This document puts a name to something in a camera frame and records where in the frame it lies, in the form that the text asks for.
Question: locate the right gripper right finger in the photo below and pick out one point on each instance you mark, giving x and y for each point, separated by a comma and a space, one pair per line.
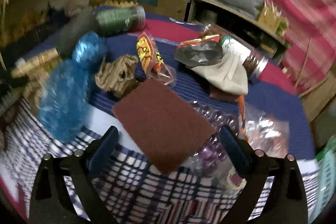
286, 202

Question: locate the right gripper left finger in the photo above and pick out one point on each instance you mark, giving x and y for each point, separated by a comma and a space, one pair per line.
50, 201

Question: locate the purple blister pack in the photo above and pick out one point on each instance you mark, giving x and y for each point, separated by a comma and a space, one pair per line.
211, 160

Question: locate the blue plastic bag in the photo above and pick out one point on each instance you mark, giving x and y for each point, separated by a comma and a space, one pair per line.
64, 98

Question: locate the maroon scouring pad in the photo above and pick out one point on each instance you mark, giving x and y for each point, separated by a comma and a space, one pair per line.
163, 125

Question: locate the light blue plastic basket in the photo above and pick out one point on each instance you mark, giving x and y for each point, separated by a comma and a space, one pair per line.
326, 178

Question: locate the clear plastic wrapper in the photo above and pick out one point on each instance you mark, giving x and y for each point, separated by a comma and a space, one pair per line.
263, 131

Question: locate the yellow rectangular box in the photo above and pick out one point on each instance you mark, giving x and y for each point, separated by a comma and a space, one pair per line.
35, 62

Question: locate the beige cloth pouch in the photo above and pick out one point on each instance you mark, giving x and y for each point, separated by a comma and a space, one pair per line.
228, 75

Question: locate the white label spice jar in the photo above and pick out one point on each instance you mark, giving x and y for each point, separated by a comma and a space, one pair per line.
253, 61

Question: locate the crumpled brown paper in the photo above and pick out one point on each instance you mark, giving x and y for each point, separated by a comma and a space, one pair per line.
118, 77

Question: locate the patterned blanket table cover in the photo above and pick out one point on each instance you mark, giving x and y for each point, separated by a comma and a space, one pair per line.
130, 186

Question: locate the grey foil wrapper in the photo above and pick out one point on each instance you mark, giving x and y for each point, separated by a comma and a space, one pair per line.
208, 52

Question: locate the orange yellow snack wrapper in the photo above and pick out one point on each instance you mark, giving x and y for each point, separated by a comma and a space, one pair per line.
152, 62

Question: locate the yellow utensil holder box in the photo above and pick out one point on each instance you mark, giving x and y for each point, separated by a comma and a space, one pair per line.
269, 17

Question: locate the dark ribbed cup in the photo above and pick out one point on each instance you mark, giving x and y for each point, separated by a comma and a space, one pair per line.
69, 35

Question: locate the green label jar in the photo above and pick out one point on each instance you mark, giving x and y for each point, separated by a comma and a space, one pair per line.
117, 20

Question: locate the egg carton tray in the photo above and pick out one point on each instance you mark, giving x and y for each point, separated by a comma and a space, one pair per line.
120, 4

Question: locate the small wooden shelf unit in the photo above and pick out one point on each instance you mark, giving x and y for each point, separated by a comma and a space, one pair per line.
239, 24

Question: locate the cardboard box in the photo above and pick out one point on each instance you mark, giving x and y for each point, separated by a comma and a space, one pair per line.
176, 9

